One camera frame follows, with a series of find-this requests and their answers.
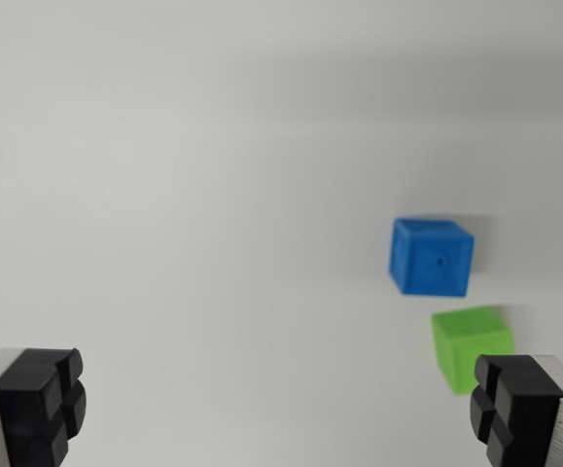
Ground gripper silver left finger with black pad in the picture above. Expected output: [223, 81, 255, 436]
[0, 346, 88, 467]

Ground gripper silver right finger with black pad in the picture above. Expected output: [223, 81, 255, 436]
[469, 354, 563, 467]

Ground green cube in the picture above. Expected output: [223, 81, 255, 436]
[430, 305, 514, 395]

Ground blue cube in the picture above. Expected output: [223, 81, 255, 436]
[388, 217, 475, 297]

